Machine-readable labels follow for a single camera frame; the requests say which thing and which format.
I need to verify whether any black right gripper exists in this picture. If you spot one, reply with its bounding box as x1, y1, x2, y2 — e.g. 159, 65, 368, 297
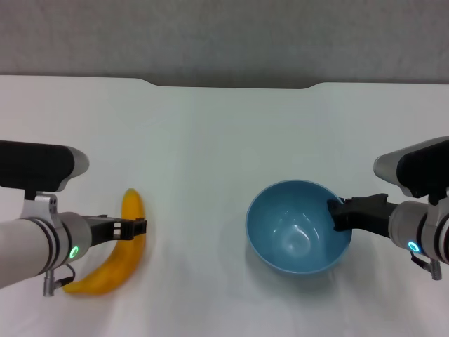
326, 193, 396, 239

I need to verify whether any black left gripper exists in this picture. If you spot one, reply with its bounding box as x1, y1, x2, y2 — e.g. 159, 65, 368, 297
87, 214, 147, 246

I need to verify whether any yellow banana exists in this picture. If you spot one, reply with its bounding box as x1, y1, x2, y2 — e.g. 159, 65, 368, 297
62, 188, 147, 295

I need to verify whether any blue bowl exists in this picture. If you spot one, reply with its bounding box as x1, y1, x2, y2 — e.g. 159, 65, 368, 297
245, 180, 353, 275

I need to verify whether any right wrist camera housing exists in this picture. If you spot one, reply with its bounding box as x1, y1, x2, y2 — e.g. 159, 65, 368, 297
373, 136, 449, 206

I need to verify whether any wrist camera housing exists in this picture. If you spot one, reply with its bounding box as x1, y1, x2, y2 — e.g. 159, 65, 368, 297
0, 140, 90, 193
373, 136, 449, 206

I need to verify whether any silver right camera bracket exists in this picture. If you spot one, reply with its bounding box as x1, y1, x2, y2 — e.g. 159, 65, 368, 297
424, 196, 449, 232

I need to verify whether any silver camera bracket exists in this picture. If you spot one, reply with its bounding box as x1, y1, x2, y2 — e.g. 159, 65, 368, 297
424, 196, 449, 232
20, 192, 60, 225

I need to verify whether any silver left camera bracket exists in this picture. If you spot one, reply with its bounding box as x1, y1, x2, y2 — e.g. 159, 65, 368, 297
20, 192, 60, 225

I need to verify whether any left arm cable connector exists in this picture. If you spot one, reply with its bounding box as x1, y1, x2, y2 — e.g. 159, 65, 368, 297
42, 263, 75, 298

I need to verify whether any arm cable connector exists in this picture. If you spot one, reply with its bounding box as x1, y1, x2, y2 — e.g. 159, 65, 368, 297
410, 252, 442, 281
42, 263, 75, 298

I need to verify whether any right arm cable connector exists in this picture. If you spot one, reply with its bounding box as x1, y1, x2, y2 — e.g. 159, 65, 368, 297
410, 252, 442, 281

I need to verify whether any left wrist camera housing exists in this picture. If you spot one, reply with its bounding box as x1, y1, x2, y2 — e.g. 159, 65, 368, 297
0, 140, 90, 193

